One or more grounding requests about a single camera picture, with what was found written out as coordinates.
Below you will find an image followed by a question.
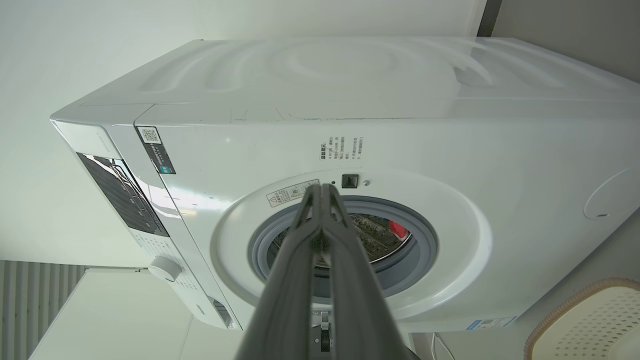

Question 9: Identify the thin white cable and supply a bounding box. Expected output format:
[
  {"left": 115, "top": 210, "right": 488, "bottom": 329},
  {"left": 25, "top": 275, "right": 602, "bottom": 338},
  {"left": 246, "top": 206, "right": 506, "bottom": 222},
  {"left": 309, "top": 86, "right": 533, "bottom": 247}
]
[{"left": 431, "top": 332, "right": 457, "bottom": 360}]

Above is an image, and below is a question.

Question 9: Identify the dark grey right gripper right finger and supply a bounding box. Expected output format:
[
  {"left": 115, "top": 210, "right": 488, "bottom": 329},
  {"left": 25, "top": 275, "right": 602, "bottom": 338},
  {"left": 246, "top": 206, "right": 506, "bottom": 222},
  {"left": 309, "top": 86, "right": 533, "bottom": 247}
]
[{"left": 323, "top": 183, "right": 419, "bottom": 360}]

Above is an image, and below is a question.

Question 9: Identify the cream perforated laundry basket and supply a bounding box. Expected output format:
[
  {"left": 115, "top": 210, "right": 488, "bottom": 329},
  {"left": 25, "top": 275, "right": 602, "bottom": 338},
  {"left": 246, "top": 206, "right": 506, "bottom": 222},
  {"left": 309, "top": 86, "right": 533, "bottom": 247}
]
[{"left": 523, "top": 278, "right": 640, "bottom": 360}]

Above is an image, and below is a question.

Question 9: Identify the white washing machine dial knob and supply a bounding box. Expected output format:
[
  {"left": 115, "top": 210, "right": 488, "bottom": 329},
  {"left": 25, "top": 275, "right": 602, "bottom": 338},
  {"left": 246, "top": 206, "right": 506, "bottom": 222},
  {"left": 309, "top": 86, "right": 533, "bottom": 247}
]
[{"left": 147, "top": 256, "right": 183, "bottom": 283}]

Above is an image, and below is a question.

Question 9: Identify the black glossy control display panel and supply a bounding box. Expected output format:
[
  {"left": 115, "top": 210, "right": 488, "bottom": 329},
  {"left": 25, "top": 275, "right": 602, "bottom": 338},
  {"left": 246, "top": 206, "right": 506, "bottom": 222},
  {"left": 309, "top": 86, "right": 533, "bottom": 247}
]
[{"left": 76, "top": 152, "right": 170, "bottom": 238}]

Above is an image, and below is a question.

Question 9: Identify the grey ribbed radiator panel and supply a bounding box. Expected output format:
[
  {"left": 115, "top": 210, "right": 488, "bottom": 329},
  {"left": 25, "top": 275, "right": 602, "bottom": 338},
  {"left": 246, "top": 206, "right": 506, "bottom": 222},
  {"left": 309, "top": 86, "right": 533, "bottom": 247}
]
[{"left": 0, "top": 260, "right": 90, "bottom": 360}]

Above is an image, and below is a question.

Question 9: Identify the dark QR code sticker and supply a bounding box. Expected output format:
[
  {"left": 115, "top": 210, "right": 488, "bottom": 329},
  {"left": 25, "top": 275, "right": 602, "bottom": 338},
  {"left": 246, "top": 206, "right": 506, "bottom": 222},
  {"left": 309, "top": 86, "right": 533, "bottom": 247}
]
[{"left": 136, "top": 126, "right": 177, "bottom": 175}]

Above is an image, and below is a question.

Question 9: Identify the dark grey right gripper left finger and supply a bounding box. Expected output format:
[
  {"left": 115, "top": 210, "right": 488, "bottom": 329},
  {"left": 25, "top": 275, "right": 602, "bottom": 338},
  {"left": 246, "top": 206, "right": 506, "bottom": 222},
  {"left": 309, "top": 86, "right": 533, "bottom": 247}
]
[{"left": 235, "top": 185, "right": 324, "bottom": 360}]

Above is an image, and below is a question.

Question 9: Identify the white cabinet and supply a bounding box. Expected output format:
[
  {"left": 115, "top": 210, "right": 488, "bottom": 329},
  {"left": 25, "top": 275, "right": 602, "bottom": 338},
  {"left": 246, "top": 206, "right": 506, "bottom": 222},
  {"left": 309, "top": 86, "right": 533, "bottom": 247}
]
[{"left": 29, "top": 267, "right": 247, "bottom": 360}]

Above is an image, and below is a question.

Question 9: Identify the white front-load washing machine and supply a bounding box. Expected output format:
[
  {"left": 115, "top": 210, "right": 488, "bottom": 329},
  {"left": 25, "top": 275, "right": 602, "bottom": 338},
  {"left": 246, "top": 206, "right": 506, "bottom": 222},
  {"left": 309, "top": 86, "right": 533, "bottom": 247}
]
[{"left": 50, "top": 36, "right": 640, "bottom": 334}]

